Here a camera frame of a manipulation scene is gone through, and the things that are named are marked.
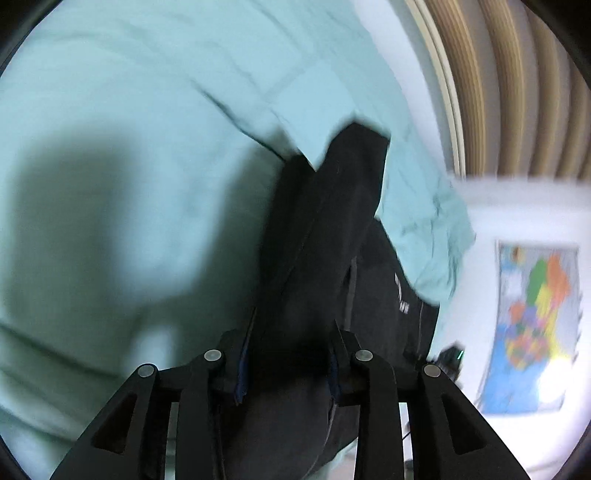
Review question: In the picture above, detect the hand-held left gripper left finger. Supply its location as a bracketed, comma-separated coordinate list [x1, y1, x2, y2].
[50, 330, 253, 480]

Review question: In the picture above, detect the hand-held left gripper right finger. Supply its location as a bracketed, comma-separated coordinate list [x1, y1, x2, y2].
[327, 329, 532, 480]

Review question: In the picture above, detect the black hooded jacket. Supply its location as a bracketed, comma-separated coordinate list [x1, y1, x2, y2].
[210, 122, 440, 480]

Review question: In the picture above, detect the light teal blanket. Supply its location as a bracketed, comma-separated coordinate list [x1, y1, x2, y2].
[0, 0, 477, 480]

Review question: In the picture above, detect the wooden slatted headboard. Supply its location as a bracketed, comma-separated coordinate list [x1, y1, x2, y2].
[406, 0, 591, 180]

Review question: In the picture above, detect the colourful wall map poster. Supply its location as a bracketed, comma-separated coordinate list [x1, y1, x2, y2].
[477, 239, 583, 415]

